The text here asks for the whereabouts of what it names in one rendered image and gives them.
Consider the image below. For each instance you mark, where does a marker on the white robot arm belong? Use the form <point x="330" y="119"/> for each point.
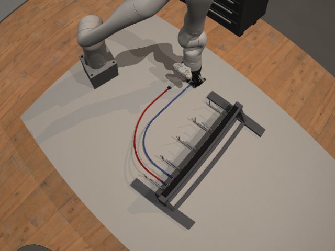
<point x="191" y="37"/>

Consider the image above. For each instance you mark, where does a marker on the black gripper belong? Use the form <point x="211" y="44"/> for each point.
<point x="196" y="78"/>

